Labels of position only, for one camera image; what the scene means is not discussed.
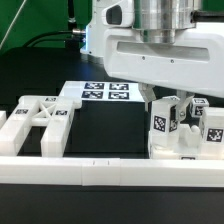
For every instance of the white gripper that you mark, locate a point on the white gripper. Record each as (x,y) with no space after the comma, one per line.
(168,43)

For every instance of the white chair seat part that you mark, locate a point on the white chair seat part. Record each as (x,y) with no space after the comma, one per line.
(187,146)

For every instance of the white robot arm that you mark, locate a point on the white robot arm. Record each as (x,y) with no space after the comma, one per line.
(167,43)

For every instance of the white front fence bar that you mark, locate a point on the white front fence bar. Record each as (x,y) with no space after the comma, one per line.
(111,172)

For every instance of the white fence bar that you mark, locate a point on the white fence bar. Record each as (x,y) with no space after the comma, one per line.
(111,172)
(2,118)

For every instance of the white left fence bar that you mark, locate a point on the white left fence bar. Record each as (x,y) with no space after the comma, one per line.
(2,118)

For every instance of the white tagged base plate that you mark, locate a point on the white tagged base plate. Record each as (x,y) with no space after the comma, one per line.
(102,91)

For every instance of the white chair back frame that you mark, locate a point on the white chair back frame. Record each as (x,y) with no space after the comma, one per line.
(55,113)

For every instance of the black vertical post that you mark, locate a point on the black vertical post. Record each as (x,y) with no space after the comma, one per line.
(71,12)

